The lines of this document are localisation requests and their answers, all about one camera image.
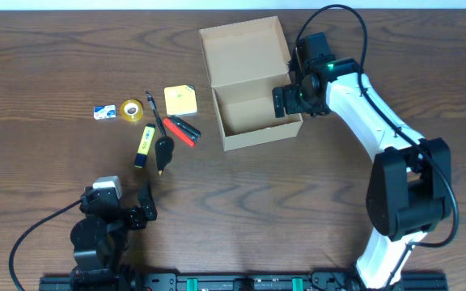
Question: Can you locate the brown cardboard box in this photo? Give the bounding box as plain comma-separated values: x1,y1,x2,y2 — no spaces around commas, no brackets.
199,16,303,151

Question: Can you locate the black pencil sharpener with pencil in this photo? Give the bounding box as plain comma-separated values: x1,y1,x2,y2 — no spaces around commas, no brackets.
155,137,175,176

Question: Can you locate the red black stapler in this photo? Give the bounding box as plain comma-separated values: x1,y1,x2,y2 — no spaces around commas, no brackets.
163,116,201,147

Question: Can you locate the yellow tape roll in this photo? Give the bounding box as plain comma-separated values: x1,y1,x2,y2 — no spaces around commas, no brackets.
120,99,143,122

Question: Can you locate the yellow spiral notepad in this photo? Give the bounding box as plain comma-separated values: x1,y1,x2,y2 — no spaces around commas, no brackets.
163,84,198,116

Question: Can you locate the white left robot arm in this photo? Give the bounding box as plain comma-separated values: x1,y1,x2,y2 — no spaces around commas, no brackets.
70,177,157,290

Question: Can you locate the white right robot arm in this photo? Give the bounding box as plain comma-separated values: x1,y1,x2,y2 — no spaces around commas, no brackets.
273,68,459,290

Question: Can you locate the yellow highlighter marker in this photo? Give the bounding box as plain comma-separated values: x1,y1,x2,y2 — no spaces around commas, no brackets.
133,124,155,168

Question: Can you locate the white blue staples box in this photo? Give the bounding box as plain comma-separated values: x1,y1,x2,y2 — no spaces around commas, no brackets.
93,104,117,120

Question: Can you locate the black pen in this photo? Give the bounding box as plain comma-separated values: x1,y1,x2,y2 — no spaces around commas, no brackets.
146,91,167,137

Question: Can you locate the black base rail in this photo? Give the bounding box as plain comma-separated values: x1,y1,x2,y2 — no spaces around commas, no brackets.
38,271,449,291

